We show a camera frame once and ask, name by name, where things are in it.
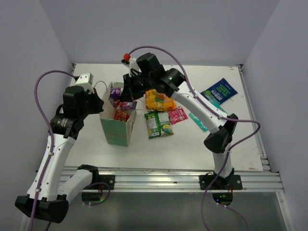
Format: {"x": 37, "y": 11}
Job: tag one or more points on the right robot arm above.
{"x": 220, "y": 125}

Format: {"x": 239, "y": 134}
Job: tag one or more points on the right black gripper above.
{"x": 129, "y": 89}

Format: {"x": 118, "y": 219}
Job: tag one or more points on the red snack packet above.
{"x": 121, "y": 116}

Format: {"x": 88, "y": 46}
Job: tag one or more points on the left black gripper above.
{"x": 98, "y": 102}

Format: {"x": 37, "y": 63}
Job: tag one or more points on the orange yellow snack packet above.
{"x": 156, "y": 101}

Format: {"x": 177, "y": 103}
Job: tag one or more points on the dark blue chips packet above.
{"x": 220, "y": 92}

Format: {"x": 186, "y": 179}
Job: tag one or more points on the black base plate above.
{"x": 102, "y": 182}
{"x": 219, "y": 183}

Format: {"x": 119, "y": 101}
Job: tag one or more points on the purple snack packet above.
{"x": 114, "y": 99}

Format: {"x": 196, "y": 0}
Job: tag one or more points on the pink snack packet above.
{"x": 177, "y": 115}

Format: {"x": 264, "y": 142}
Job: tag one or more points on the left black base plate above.
{"x": 102, "y": 182}

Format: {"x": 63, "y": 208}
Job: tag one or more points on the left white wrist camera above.
{"x": 85, "y": 81}

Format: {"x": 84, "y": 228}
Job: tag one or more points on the teal candy packet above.
{"x": 198, "y": 122}

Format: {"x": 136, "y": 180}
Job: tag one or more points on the green paper bag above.
{"x": 117, "y": 132}

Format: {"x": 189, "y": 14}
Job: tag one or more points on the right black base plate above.
{"x": 219, "y": 183}

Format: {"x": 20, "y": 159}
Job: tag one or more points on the green snack packet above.
{"x": 158, "y": 124}

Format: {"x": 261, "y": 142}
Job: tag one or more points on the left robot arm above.
{"x": 46, "y": 199}

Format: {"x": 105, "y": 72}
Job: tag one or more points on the aluminium mounting rail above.
{"x": 178, "y": 180}

